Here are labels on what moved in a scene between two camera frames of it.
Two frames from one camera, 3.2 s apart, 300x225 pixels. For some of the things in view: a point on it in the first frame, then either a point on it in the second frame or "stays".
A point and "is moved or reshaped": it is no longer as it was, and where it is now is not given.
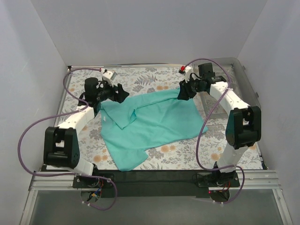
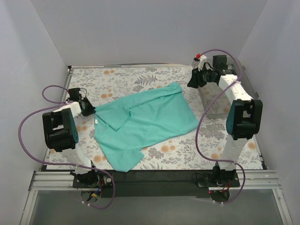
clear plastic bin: x=240 y=84 stays
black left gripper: x=116 y=92 to x=87 y=107
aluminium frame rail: x=254 y=179 stays
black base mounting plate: x=154 y=184 stays
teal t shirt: x=129 y=127 is moved or reshaped
